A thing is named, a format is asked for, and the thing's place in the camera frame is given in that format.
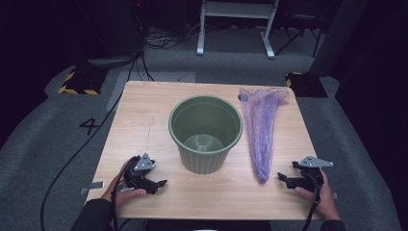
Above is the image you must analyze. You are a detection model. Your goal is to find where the person's right hand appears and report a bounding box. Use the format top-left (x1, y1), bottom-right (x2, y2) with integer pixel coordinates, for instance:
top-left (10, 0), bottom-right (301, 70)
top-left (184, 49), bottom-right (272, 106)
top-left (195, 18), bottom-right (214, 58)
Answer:
top-left (293, 169), bottom-right (342, 221)

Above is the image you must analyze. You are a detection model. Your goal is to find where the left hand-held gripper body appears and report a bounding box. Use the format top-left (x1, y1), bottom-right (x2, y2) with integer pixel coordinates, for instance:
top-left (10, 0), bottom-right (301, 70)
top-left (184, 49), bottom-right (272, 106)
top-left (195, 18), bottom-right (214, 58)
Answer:
top-left (122, 152), bottom-right (156, 193)

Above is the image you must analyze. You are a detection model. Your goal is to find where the bundle of floor cables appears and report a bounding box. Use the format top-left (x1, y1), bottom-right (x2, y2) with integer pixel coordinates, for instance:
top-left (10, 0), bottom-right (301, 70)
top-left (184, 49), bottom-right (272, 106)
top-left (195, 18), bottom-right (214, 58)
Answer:
top-left (143, 23), bottom-right (200, 50)

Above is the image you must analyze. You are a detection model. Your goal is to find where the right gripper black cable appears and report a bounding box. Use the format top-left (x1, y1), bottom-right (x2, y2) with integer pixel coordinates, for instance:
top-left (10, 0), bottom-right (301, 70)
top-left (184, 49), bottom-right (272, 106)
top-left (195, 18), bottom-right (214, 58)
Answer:
top-left (301, 179), bottom-right (323, 231)

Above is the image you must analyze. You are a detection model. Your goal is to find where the purple plastic bag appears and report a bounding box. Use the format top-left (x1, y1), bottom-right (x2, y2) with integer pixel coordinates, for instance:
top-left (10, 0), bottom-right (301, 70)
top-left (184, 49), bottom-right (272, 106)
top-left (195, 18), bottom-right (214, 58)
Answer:
top-left (239, 86), bottom-right (291, 185)

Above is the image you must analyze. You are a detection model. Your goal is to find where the long black floor cable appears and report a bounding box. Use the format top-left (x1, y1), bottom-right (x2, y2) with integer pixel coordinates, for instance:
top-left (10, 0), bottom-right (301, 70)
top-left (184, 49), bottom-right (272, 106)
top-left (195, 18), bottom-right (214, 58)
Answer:
top-left (39, 54), bottom-right (144, 231)

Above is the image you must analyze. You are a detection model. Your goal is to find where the white metal stand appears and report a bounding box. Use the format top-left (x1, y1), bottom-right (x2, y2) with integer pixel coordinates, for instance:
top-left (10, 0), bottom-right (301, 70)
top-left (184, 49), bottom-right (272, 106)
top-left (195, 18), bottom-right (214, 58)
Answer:
top-left (196, 0), bottom-right (280, 60)

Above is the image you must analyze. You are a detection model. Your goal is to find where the black yellow striped base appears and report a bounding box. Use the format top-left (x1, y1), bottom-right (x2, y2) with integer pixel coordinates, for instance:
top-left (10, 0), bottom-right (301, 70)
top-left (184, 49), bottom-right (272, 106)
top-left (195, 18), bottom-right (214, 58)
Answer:
top-left (285, 71), bottom-right (329, 99)
top-left (58, 66), bottom-right (109, 96)

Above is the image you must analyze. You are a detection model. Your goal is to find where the person's left hand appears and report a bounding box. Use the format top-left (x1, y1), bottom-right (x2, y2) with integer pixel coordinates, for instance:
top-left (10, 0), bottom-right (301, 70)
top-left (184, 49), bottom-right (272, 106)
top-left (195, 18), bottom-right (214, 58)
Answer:
top-left (101, 158), bottom-right (147, 207)

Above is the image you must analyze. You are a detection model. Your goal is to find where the green plastic bin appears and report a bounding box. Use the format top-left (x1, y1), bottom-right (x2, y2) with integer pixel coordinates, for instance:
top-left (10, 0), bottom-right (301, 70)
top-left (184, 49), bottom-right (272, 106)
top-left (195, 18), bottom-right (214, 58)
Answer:
top-left (168, 94), bottom-right (244, 176)

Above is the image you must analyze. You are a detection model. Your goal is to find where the black tripod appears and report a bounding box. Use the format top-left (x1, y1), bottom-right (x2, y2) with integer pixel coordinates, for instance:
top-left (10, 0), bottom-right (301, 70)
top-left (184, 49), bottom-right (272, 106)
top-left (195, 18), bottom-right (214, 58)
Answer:
top-left (274, 13), bottom-right (323, 59)

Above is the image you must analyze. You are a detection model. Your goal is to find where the grey column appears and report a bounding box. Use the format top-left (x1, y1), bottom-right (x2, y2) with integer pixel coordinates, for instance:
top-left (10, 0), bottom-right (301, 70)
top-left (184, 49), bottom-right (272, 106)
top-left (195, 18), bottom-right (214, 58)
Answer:
top-left (309, 0), bottom-right (370, 77)

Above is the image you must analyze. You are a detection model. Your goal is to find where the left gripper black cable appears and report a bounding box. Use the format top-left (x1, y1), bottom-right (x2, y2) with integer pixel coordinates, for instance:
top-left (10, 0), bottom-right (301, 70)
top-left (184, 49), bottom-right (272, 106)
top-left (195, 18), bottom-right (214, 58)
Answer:
top-left (110, 156), bottom-right (142, 231)

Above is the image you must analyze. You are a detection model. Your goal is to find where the dark equipment stand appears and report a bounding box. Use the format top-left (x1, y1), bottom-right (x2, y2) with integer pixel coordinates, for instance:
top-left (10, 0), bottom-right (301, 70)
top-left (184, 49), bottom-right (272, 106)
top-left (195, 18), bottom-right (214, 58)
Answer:
top-left (86, 0), bottom-right (144, 70)

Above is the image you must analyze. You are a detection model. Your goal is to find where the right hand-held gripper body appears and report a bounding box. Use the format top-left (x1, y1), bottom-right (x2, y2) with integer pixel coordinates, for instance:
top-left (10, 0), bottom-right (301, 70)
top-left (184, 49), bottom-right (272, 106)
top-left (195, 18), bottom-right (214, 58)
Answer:
top-left (292, 155), bottom-right (335, 193)

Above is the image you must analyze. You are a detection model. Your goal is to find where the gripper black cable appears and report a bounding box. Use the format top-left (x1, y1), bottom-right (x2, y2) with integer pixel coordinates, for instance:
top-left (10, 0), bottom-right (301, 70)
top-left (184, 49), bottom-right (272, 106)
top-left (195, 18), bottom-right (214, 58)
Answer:
top-left (301, 179), bottom-right (323, 231)
top-left (110, 156), bottom-right (142, 231)

